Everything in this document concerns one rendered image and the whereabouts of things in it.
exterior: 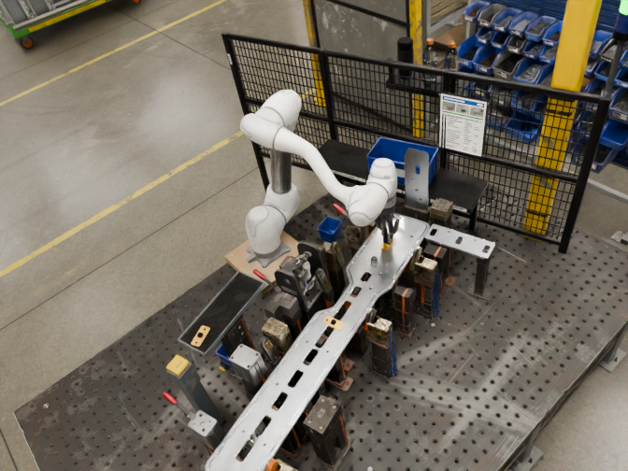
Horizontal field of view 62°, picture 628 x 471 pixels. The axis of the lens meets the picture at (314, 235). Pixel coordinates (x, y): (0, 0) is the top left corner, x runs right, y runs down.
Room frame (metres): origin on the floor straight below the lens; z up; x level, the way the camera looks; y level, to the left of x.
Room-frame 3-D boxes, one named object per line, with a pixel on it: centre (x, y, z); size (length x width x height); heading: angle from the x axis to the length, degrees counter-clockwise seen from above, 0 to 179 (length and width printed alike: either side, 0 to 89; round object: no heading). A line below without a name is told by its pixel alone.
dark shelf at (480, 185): (2.02, -0.45, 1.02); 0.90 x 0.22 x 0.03; 49
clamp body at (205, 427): (0.89, 0.51, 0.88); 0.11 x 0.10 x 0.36; 49
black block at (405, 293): (1.31, -0.31, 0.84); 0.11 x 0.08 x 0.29; 49
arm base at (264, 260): (1.93, 0.27, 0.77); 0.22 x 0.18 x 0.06; 120
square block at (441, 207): (1.69, -0.59, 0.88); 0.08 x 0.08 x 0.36; 49
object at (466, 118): (1.92, -0.75, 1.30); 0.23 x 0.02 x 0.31; 49
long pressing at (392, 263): (1.20, 0.00, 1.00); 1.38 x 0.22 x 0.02; 139
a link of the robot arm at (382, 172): (1.56, -0.30, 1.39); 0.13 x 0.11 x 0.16; 144
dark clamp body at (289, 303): (1.32, 0.16, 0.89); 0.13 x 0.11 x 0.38; 49
